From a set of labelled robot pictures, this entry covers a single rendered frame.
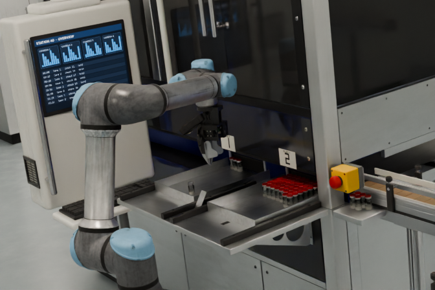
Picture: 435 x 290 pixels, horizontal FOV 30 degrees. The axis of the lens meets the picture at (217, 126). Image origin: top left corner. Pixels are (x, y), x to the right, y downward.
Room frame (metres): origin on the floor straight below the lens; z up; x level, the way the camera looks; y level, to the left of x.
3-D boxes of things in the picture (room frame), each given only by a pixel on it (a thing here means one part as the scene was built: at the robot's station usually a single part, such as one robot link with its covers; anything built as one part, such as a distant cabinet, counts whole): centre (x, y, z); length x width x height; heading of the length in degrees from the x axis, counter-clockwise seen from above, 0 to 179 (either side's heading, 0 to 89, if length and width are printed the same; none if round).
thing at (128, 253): (2.11, 0.28, 0.96); 0.13 x 0.12 x 0.14; 53
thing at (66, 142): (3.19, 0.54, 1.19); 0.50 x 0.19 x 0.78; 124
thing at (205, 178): (2.84, 0.04, 0.90); 0.34 x 0.26 x 0.04; 124
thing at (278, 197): (2.59, -0.18, 0.91); 0.18 x 0.02 x 0.05; 34
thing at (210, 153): (2.64, 0.03, 1.06); 0.06 x 0.03 x 0.09; 59
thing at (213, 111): (2.65, 0.02, 1.17); 0.09 x 0.08 x 0.12; 59
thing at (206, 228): (2.66, 0.01, 0.87); 0.70 x 0.48 x 0.02; 34
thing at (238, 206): (2.56, -0.15, 0.90); 0.34 x 0.26 x 0.04; 124
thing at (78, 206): (3.01, 0.44, 0.82); 0.40 x 0.14 x 0.02; 124
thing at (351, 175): (2.42, -0.39, 1.00); 0.08 x 0.07 x 0.07; 124
